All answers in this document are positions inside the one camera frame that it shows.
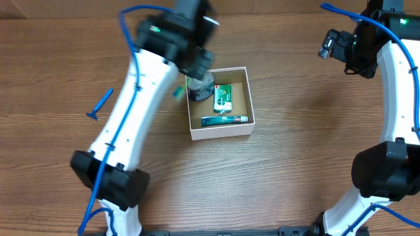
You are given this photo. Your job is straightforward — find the blue disposable razor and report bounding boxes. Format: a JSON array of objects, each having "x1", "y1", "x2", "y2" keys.
[{"x1": 86, "y1": 88, "x2": 114, "y2": 120}]

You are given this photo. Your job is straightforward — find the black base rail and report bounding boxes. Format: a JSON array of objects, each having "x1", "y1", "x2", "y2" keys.
[{"x1": 140, "y1": 226, "x2": 326, "y2": 236}]

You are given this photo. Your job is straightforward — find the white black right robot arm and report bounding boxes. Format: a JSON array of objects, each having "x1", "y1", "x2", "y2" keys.
[{"x1": 307, "y1": 0, "x2": 419, "y2": 236}]

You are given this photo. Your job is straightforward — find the clear sanitizer bottle dark label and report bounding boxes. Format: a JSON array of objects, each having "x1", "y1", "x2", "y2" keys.
[{"x1": 186, "y1": 72, "x2": 215, "y2": 102}]

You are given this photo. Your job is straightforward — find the green white toothbrush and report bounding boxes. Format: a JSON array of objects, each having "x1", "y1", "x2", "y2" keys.
[{"x1": 173, "y1": 86, "x2": 185, "y2": 100}]

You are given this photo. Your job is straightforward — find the red green toothpaste tube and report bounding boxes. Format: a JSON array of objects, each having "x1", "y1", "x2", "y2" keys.
[{"x1": 201, "y1": 115, "x2": 249, "y2": 127}]

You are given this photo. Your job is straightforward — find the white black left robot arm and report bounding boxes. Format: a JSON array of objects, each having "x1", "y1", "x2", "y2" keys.
[{"x1": 70, "y1": 10, "x2": 219, "y2": 235}]

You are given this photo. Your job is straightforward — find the white cardboard box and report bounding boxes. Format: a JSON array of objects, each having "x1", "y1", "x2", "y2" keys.
[{"x1": 187, "y1": 67, "x2": 255, "y2": 140}]

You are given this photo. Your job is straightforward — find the green soap bar packet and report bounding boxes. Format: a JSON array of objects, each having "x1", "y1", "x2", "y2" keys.
[{"x1": 213, "y1": 84, "x2": 233, "y2": 114}]

